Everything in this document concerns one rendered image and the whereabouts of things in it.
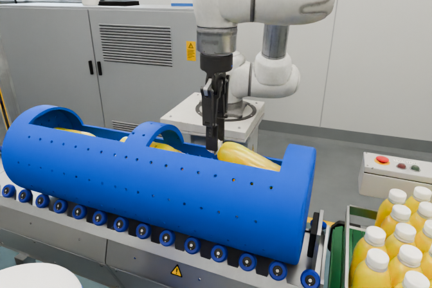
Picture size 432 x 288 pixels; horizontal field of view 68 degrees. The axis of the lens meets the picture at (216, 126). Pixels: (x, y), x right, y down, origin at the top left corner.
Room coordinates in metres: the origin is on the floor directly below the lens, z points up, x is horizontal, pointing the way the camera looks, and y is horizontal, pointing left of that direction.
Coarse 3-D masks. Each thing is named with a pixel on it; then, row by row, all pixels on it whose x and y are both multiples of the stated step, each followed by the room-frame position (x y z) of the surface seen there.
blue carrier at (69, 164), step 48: (48, 144) 0.80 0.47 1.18; (96, 144) 0.76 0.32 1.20; (144, 144) 0.73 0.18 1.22; (192, 144) 0.91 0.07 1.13; (48, 192) 0.79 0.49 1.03; (96, 192) 0.71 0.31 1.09; (144, 192) 0.66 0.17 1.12; (192, 192) 0.62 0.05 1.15; (240, 192) 0.59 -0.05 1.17; (288, 192) 0.56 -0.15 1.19; (240, 240) 0.57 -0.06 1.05; (288, 240) 0.53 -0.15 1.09
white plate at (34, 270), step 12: (24, 264) 0.52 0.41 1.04; (36, 264) 0.52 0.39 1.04; (48, 264) 0.52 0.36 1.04; (0, 276) 0.49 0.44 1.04; (12, 276) 0.49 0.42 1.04; (24, 276) 0.49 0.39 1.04; (36, 276) 0.49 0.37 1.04; (48, 276) 0.49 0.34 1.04; (60, 276) 0.49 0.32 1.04; (72, 276) 0.49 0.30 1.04
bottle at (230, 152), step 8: (224, 144) 0.72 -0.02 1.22; (232, 144) 0.71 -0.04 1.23; (216, 152) 0.72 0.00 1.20; (224, 152) 0.70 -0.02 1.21; (232, 152) 0.69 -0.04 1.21; (240, 152) 0.69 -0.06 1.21; (248, 152) 0.70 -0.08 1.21; (224, 160) 0.69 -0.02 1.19; (232, 160) 0.68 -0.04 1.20; (240, 160) 0.68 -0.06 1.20; (248, 160) 0.68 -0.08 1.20; (256, 160) 0.68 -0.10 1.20; (264, 160) 0.68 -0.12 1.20; (264, 168) 0.66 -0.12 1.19; (272, 168) 0.67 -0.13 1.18
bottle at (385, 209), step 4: (388, 196) 0.71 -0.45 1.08; (384, 200) 0.71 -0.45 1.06; (388, 200) 0.69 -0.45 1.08; (384, 204) 0.69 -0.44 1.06; (388, 204) 0.68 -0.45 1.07; (392, 204) 0.68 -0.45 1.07; (404, 204) 0.68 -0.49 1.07; (380, 208) 0.70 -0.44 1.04; (384, 208) 0.69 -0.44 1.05; (388, 208) 0.68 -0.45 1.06; (380, 212) 0.69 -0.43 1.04; (384, 212) 0.68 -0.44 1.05; (388, 212) 0.67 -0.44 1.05; (380, 216) 0.69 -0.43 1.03; (384, 216) 0.68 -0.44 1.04; (376, 220) 0.70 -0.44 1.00; (380, 220) 0.68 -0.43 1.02; (376, 224) 0.69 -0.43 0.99; (380, 224) 0.68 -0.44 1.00
